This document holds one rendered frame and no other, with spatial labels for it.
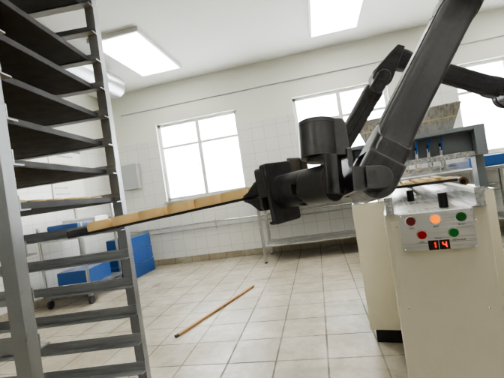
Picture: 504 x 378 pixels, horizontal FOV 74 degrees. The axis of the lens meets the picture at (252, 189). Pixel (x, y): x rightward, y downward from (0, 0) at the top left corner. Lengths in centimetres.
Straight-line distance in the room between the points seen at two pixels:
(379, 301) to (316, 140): 178
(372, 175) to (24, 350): 68
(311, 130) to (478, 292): 109
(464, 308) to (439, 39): 106
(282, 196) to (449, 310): 105
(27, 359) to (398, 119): 76
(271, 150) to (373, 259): 347
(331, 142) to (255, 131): 489
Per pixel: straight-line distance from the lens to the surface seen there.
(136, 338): 122
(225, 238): 551
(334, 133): 52
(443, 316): 149
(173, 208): 68
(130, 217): 72
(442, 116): 215
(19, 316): 78
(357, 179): 49
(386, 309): 222
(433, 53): 62
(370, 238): 211
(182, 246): 577
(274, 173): 56
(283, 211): 56
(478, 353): 155
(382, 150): 52
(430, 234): 137
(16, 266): 77
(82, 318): 127
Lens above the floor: 101
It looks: level
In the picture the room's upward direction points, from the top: 9 degrees counter-clockwise
